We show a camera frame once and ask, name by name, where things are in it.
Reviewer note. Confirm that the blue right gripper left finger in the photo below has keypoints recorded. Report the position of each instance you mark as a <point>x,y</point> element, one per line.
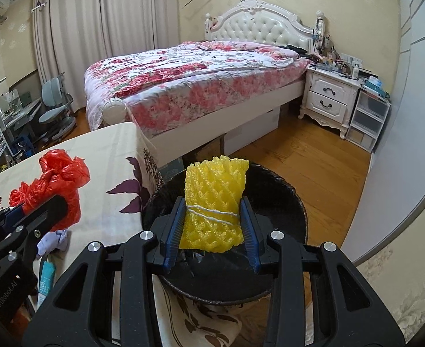
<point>172,234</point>

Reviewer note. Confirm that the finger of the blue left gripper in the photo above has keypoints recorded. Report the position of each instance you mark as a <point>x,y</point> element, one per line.
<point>14,214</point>

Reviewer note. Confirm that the lilac paper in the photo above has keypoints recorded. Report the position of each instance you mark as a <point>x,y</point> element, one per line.
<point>57,240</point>

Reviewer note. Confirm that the study desk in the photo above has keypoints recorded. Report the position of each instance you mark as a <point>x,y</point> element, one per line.
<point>24,116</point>

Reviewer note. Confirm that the teal white powder sachet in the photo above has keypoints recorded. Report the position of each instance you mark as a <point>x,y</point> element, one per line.
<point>47,280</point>

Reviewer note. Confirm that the pink floral quilt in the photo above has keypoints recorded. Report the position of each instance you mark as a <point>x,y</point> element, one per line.
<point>168,88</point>

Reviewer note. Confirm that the yellow foam fruit net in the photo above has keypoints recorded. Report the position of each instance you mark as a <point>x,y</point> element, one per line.
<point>213,190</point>

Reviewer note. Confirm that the cream floral table cloth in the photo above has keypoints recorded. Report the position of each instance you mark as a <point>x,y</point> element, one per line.
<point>121,154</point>

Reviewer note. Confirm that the white nightstand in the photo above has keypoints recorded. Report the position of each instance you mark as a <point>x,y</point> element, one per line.
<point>329,99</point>

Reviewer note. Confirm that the white cardboard box under bed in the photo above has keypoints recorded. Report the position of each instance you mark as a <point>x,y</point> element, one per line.
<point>251,131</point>

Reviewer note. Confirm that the white bed with headboard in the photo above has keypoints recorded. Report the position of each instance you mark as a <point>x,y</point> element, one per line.
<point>249,21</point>

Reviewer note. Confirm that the red plastic bag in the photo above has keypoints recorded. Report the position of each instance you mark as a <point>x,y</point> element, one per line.
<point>61,175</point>

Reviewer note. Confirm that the grey blue desk chair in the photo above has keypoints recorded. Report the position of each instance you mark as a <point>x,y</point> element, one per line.
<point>58,115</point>

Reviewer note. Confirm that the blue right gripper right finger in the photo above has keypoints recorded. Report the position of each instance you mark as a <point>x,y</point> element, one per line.
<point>248,224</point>

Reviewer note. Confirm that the beige curtains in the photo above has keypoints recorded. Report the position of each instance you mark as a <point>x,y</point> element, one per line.
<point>71,35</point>

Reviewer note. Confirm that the black round trash bin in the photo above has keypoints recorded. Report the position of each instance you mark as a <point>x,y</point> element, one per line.
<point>211,265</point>

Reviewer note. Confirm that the clear plastic drawer unit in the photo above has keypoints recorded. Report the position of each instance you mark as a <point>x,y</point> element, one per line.
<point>368,119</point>

